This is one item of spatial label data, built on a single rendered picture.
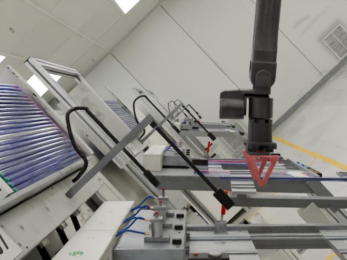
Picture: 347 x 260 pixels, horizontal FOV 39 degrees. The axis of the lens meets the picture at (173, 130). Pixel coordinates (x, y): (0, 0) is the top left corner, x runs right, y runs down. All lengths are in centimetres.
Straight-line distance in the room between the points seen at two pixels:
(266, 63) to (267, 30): 7
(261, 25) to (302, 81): 773
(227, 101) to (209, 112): 752
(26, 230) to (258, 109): 61
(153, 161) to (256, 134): 113
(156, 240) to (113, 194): 112
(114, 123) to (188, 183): 42
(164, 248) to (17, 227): 29
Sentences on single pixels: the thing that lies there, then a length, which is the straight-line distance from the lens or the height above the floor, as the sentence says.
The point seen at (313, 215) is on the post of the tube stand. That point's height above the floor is 79.
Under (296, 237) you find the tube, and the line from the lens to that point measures 124.
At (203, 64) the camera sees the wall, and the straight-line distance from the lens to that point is 870.
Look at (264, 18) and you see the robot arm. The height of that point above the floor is 133.
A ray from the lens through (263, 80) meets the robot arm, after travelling 114.
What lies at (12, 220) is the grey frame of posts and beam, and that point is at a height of 136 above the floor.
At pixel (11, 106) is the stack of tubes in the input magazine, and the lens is 113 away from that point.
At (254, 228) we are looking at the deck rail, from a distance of 131.
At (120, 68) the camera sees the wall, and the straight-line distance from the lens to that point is 879.
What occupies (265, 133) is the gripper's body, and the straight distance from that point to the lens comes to 117.
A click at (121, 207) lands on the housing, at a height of 124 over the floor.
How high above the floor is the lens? 130
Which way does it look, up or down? 1 degrees down
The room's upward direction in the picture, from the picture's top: 43 degrees counter-clockwise
